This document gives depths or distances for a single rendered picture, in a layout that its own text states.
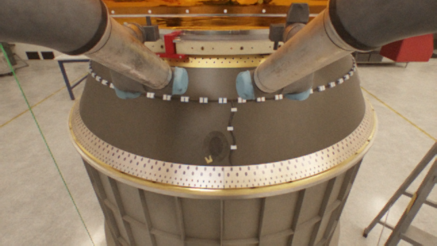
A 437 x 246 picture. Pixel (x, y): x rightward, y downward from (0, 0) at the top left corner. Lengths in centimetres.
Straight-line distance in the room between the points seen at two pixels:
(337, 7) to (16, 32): 37
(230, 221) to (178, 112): 57
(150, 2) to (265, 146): 76
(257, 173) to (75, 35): 83
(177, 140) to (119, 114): 33
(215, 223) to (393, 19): 106
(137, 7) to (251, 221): 109
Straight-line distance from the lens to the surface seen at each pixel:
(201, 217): 116
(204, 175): 97
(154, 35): 78
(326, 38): 36
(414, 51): 134
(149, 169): 105
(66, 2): 33
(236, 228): 123
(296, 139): 105
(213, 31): 94
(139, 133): 108
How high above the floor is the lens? 190
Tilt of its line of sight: 28 degrees down
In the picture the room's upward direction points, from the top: straight up
